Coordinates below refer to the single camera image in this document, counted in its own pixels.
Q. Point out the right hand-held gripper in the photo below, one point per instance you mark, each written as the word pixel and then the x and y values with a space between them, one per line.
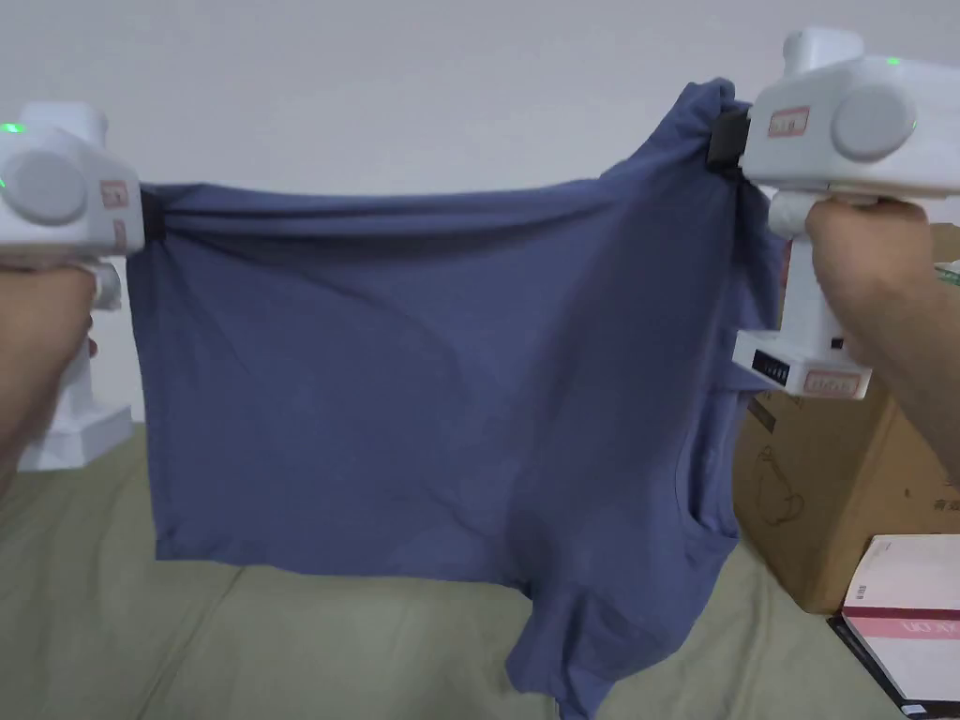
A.
pixel 832 127

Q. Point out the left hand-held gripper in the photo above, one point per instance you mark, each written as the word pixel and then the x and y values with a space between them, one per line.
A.
pixel 52 187

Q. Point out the dark blue shirt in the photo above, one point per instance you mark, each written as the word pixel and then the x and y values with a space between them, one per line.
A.
pixel 420 360

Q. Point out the person's right forearm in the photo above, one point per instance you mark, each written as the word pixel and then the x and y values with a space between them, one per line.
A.
pixel 911 345

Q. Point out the person's right hand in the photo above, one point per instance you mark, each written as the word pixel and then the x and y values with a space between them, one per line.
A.
pixel 862 262

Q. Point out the person's left hand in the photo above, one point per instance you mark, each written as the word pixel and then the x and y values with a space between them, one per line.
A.
pixel 45 337

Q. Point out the brown cardboard carton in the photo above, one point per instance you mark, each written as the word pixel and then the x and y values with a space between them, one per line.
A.
pixel 847 487

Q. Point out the white and pink box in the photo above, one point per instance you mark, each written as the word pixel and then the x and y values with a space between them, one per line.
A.
pixel 907 607

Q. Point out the bed with pale green sheet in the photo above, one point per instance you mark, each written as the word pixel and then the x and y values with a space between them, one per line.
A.
pixel 300 645

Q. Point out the black flat box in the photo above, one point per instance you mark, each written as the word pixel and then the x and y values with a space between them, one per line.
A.
pixel 870 667

